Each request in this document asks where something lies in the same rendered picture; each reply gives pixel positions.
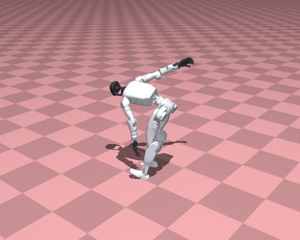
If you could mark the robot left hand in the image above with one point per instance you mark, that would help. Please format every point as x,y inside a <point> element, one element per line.
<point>135,148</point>

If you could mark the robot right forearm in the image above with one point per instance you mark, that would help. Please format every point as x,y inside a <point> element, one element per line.
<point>168,69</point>

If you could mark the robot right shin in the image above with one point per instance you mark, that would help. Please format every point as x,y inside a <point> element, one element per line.
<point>160,146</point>

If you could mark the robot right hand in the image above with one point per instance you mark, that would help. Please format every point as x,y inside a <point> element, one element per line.
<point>184,62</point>

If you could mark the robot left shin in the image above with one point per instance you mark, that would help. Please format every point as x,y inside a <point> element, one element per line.
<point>149,156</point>

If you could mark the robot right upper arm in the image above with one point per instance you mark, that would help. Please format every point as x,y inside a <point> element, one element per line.
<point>148,77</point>

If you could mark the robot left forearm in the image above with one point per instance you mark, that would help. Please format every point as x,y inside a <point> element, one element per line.
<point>133,131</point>

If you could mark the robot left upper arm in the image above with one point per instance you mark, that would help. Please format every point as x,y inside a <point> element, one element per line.
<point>127,110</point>

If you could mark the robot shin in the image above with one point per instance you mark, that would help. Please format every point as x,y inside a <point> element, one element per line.
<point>160,146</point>
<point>149,156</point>

